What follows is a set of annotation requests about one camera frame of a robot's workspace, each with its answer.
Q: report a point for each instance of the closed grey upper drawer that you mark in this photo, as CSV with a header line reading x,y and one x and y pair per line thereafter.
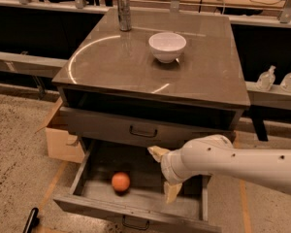
x,y
132,130

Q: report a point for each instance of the silver metal can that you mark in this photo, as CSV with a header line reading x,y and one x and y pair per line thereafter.
x,y
124,15

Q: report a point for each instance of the metal shelf rail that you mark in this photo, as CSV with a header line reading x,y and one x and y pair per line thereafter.
x,y
30,65

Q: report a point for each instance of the clear pump bottle left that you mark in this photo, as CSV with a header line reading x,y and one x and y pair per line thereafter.
x,y
266,79

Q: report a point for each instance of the grey drawer cabinet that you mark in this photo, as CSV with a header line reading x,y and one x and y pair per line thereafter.
x,y
114,72

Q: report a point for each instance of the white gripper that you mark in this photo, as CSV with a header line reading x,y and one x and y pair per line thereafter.
x,y
167,168

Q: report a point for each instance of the orange fruit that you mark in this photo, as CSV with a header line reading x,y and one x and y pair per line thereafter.
x,y
120,182

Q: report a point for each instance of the cardboard box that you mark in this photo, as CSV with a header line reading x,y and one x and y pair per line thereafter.
x,y
60,143

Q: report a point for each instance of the white ceramic bowl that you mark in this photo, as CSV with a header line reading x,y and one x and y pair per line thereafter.
x,y
166,46

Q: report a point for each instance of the open grey middle drawer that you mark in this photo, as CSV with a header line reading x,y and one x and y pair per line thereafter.
x,y
142,206

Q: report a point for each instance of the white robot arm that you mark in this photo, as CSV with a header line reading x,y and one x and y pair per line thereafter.
x,y
215,155

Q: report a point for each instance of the black object on floor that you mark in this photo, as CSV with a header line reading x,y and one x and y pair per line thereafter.
x,y
32,221

